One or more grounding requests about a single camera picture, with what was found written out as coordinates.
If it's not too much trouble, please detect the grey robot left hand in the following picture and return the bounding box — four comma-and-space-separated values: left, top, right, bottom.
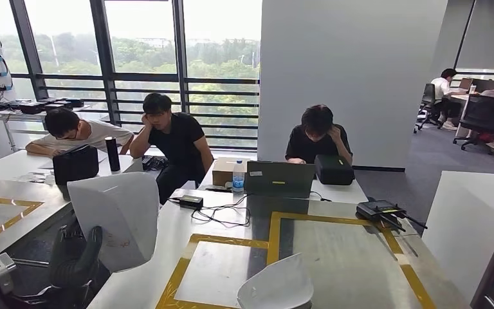
50, 221, 104, 299

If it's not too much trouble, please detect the white plastic car part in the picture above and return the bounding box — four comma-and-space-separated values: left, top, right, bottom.
66, 171, 161, 274
236, 252, 315, 309

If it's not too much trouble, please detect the black bottle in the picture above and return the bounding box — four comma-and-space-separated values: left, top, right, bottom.
104, 136, 122, 175

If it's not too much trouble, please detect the black power adapter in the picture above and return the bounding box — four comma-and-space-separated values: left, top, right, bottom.
169, 194, 205, 211

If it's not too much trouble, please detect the steel table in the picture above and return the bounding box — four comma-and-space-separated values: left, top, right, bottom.
0, 104, 90, 155

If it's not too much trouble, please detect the small cardboard box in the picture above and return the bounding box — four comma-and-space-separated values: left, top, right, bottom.
212, 156, 250, 187

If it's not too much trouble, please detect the clear water bottle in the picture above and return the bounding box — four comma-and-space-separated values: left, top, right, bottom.
232, 160, 246, 195

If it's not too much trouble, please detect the grey laptop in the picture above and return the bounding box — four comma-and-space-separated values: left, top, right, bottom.
244, 160, 316, 200

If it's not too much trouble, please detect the black window railing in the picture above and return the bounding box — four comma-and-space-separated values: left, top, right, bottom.
10, 73, 260, 151

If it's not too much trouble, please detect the black router with antennas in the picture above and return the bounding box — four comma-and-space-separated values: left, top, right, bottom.
355, 199, 428, 233

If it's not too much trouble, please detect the black office chair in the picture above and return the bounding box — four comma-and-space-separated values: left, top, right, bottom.
452, 94, 494, 151
414, 83, 444, 135

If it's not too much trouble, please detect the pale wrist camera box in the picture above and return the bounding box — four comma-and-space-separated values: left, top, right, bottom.
0, 252, 18, 295

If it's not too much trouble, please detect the black cable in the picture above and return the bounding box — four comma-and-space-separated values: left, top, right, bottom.
190, 194, 252, 228

